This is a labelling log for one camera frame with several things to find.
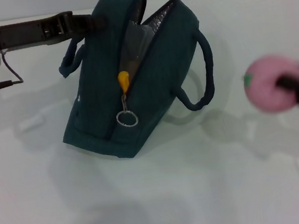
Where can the dark teal fabric lunch bag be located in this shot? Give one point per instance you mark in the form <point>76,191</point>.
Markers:
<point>161,74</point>

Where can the yellow banana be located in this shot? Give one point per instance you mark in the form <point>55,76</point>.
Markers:
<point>124,80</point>

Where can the pink toy peach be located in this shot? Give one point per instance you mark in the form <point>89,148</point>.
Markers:
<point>271,86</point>

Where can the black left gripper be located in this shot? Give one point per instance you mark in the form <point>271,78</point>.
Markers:
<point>27,34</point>

